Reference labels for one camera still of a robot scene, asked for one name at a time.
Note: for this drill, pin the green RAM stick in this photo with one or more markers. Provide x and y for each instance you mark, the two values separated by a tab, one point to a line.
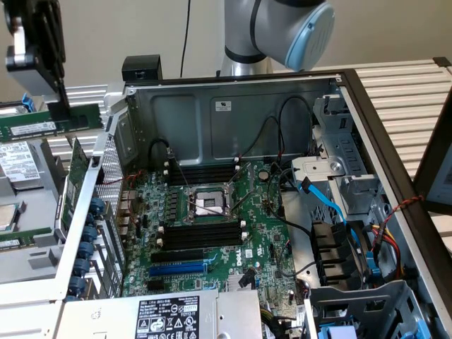
24	234
84	118

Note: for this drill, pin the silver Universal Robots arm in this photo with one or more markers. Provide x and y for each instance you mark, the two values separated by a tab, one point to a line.
261	31

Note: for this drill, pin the black box device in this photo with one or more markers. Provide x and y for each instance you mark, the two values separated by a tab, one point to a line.
141	67

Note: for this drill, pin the green graphics card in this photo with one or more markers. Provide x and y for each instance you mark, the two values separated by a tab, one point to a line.
76	159

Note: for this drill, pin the silver hard disk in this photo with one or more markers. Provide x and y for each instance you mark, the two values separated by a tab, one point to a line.
17	162

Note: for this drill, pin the open grey PC case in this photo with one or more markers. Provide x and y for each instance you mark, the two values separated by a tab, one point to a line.
176	120

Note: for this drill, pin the silver CPU chip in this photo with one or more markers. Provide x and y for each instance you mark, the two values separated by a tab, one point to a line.
7	215

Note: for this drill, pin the thin metal locking lever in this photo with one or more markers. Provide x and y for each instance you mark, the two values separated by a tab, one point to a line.
181	171
243	200

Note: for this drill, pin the CPU socket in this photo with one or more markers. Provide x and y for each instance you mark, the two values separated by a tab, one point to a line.
206	205

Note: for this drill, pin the long black expansion slot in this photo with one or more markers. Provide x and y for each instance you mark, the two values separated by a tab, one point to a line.
176	257

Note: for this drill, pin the coin cell battery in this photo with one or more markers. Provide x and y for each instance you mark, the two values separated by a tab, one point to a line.
263	174

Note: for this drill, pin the blue expansion slot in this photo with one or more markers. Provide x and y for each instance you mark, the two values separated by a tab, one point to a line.
176	270

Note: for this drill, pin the short black expansion slot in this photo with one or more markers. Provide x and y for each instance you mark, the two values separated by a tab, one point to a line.
155	286

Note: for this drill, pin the green Dell motherboard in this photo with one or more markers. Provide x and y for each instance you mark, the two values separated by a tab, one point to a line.
261	226

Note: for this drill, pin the grey power supply with label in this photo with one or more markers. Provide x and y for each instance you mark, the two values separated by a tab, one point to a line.
106	318

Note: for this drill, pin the small silver heatsink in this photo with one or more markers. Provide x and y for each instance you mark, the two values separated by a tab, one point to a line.
234	282

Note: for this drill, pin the silver disk bay cage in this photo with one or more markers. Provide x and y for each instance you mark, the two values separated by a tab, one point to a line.
339	148

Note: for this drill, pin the black case fan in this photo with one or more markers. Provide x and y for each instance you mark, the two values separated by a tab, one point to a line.
332	247

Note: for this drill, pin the black table end cap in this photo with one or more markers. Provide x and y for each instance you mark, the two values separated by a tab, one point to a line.
443	61

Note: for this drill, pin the blue plastic clip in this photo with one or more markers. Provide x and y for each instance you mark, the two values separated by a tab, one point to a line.
374	266

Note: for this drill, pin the dark framed monitor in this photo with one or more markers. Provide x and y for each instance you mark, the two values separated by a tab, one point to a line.
427	159

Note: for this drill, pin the blue plastic block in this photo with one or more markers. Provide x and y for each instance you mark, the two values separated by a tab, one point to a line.
337	332

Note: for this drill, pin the grey lower drive cage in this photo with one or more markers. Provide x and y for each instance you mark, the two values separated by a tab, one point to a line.
370	303

